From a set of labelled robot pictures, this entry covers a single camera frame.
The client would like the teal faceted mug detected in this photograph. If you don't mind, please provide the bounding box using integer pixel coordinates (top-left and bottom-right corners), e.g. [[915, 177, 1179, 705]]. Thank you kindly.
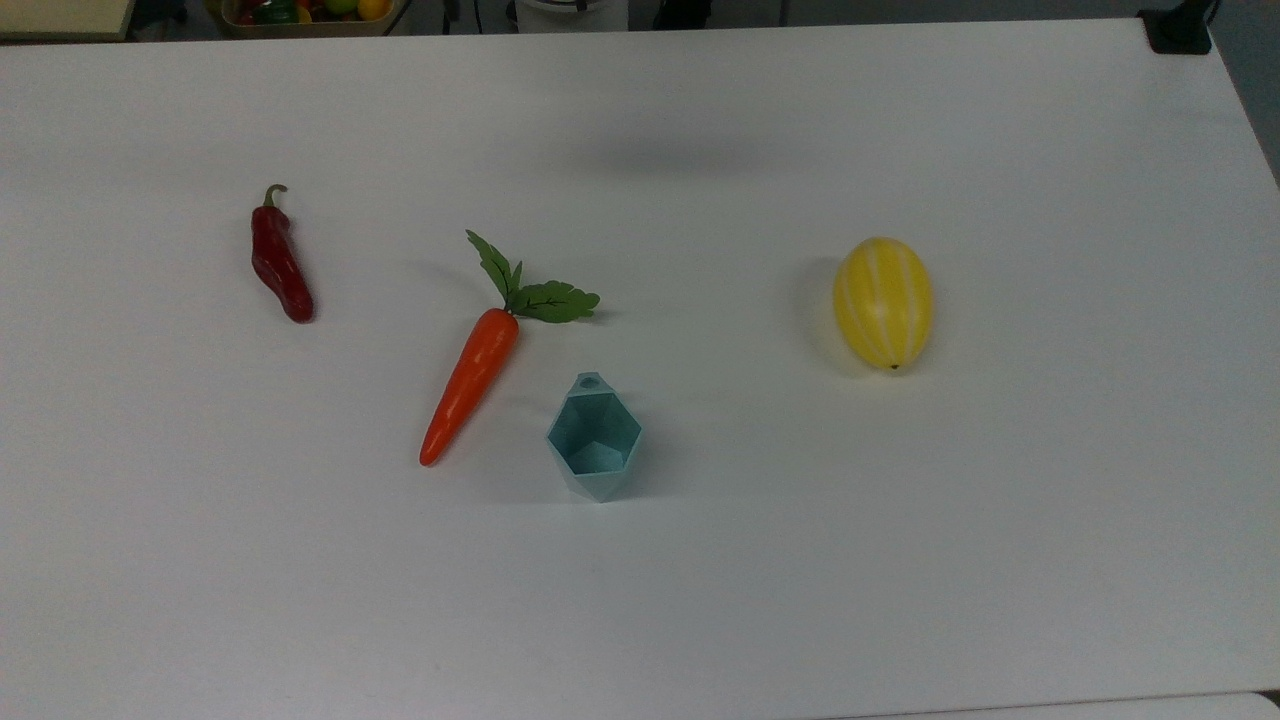
[[545, 372, 644, 504]]

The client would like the orange toy carrot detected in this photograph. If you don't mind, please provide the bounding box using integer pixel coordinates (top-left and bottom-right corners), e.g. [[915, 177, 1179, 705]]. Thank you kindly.
[[419, 229, 601, 468]]

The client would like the yellow striped toy melon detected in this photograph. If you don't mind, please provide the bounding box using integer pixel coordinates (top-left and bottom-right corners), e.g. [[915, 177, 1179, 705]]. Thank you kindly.
[[833, 236, 935, 372]]

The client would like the red toy chili pepper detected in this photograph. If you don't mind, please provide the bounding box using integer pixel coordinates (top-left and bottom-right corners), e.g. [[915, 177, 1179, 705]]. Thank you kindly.
[[250, 183, 316, 324]]

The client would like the basket of toy fruit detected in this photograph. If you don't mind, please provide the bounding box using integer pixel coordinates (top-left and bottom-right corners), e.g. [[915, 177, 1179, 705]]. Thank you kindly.
[[205, 0, 406, 39]]

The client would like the black table clamp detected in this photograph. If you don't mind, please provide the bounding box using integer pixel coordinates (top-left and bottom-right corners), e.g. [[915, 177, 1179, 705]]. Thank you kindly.
[[1138, 0, 1217, 56]]

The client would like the yellow wooden board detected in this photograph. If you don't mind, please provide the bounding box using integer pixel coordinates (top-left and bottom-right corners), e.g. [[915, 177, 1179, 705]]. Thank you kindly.
[[0, 0, 136, 42]]

